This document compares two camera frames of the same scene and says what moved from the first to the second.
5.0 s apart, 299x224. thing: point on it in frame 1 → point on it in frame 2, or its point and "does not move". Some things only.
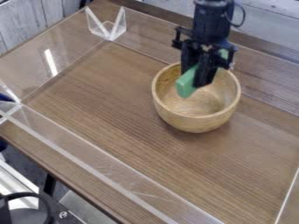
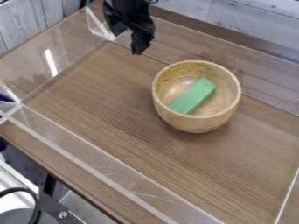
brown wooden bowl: [203, 111] does not move
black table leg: [50, 185] does not move
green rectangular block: [186, 82] → [191, 98]
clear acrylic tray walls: [210, 158] does not move
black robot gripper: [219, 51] → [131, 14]
